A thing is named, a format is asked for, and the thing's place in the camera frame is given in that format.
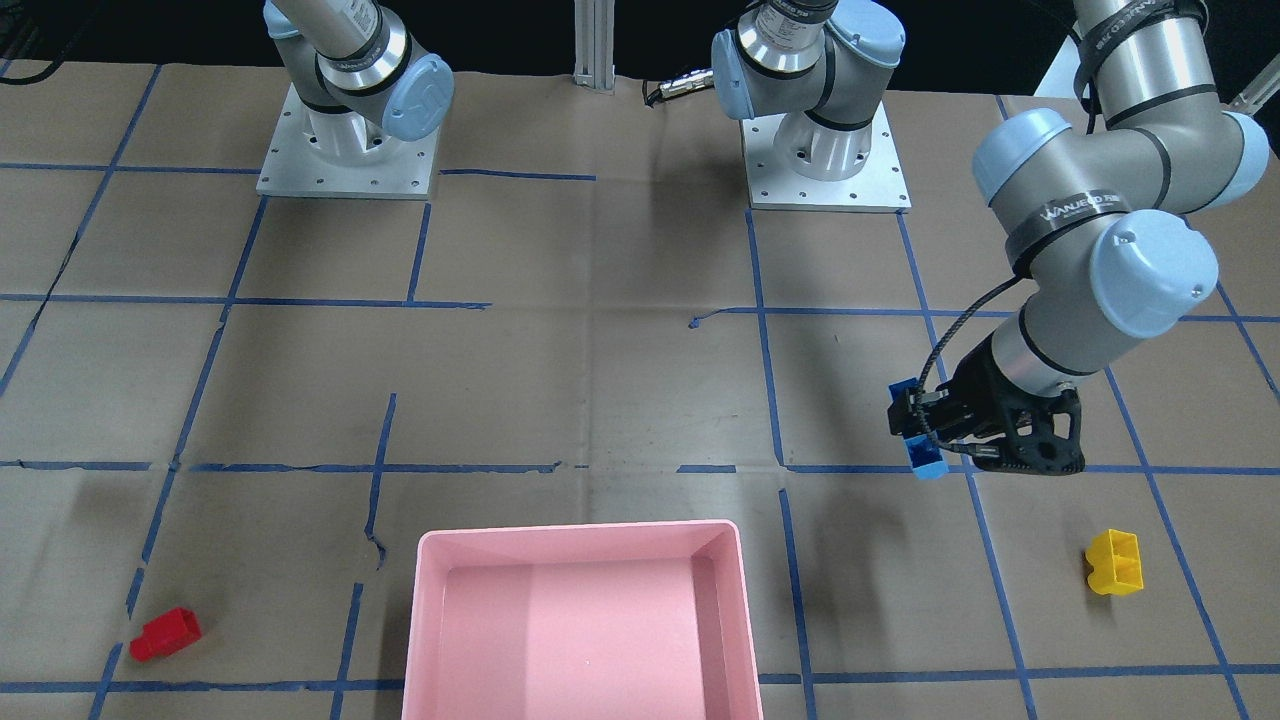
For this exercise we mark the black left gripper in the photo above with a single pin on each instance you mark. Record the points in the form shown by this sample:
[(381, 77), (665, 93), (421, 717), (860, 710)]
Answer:
[(978, 392)]

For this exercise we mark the blue building block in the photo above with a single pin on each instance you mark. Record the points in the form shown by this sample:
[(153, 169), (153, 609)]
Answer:
[(926, 459)]

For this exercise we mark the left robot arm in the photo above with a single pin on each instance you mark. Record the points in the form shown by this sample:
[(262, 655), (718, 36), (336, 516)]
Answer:
[(1099, 222)]

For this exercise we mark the pink plastic box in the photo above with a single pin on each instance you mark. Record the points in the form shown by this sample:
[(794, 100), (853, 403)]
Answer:
[(644, 620)]

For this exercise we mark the yellow building block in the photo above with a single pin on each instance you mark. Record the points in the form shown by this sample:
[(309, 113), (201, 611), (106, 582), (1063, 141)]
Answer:
[(1114, 559)]

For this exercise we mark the red building block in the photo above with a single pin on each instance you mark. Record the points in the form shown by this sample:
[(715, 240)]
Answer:
[(165, 635)]

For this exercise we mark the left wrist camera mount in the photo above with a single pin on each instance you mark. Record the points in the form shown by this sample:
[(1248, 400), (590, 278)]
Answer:
[(1036, 435)]

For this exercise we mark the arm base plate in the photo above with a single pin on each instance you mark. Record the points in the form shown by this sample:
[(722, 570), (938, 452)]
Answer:
[(793, 164), (315, 155)]

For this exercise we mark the aluminium frame post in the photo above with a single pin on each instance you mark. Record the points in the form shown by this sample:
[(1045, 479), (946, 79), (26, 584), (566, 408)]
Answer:
[(593, 36)]

